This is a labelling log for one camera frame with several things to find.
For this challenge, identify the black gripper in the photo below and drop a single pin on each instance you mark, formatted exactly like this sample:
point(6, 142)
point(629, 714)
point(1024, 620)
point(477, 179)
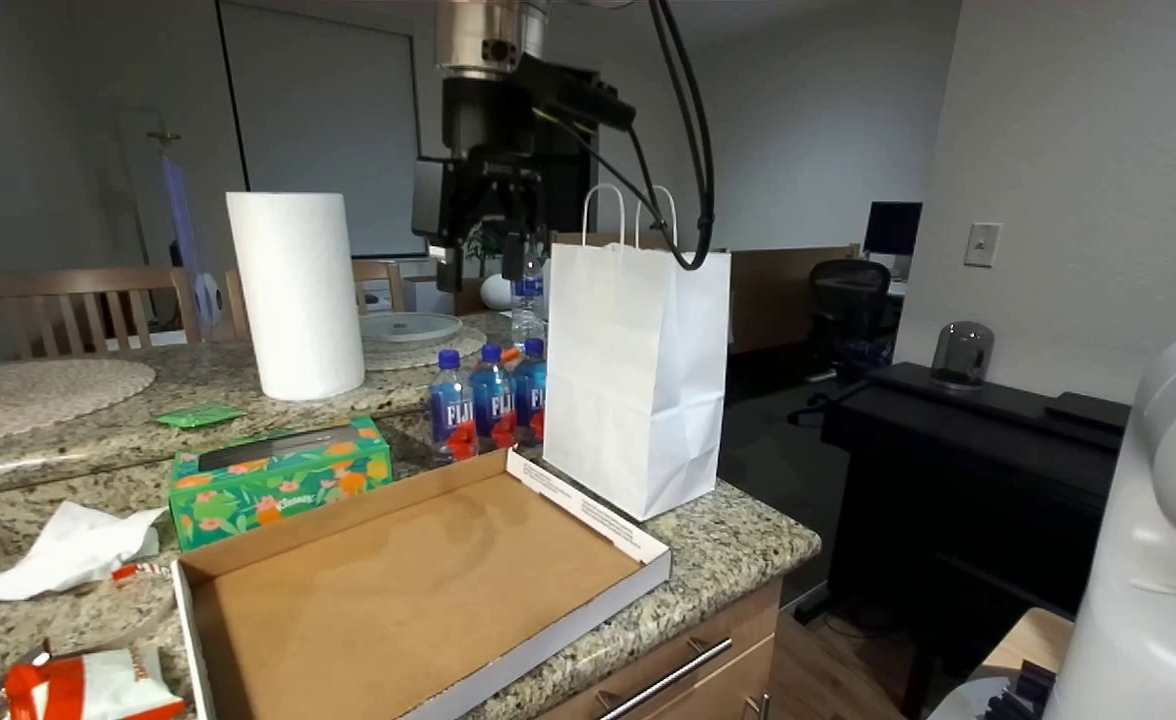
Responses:
point(515, 166)

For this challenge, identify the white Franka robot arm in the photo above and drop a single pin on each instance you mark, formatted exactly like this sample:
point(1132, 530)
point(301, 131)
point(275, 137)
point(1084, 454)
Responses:
point(1149, 560)

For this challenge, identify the white paper bag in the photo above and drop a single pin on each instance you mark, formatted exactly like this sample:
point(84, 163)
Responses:
point(633, 387)

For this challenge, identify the white round object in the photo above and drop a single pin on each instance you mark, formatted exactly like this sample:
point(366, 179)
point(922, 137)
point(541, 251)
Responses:
point(497, 289)

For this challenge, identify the clear water bottle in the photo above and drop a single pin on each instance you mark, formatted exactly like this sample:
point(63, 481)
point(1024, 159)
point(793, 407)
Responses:
point(529, 305)

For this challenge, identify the glass plate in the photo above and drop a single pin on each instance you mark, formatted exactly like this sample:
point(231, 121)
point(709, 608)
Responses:
point(409, 328)

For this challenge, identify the white paper towel roll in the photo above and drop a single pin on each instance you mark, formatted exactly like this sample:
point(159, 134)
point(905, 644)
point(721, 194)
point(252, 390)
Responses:
point(294, 293)

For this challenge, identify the wooden desk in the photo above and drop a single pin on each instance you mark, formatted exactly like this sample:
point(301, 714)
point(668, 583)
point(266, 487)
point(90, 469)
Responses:
point(773, 301)

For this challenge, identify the green floral tissue box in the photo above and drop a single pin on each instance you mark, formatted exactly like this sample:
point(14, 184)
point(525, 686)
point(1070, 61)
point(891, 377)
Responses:
point(271, 494)

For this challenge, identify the flat green packet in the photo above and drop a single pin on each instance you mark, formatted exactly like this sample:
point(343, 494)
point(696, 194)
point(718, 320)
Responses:
point(198, 416)

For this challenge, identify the flat cardboard box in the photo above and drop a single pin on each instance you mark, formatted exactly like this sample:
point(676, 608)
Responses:
point(415, 602)

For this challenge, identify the black office chair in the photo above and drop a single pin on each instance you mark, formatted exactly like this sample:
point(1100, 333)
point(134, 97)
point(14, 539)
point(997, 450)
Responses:
point(848, 315)

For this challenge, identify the dark computer monitor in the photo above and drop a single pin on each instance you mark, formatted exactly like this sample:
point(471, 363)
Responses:
point(893, 230)

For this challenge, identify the wooden chair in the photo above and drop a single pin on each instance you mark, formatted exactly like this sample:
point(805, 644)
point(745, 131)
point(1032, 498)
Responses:
point(73, 301)

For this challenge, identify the wooden lower cabinet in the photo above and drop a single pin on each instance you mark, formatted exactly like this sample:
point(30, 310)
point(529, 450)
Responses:
point(692, 664)

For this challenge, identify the round woven placemat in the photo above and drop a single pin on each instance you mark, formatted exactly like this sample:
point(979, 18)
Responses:
point(43, 396)

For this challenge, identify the grey round speaker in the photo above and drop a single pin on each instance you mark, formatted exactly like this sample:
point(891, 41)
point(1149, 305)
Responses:
point(967, 352)

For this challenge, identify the black digital piano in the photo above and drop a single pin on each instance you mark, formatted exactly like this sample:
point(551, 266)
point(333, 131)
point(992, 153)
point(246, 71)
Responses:
point(960, 454)

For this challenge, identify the crumpled white napkin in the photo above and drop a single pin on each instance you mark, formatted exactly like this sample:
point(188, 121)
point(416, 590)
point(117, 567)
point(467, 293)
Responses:
point(63, 555)

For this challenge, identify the red and white packet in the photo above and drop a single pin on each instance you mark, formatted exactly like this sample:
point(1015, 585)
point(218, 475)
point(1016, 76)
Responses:
point(90, 686)

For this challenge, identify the small wooden box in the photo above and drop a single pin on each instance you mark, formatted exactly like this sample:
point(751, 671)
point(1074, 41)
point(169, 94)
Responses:
point(1029, 642)

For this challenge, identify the white light switch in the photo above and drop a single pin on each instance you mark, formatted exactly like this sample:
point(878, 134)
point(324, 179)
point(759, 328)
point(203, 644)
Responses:
point(982, 244)

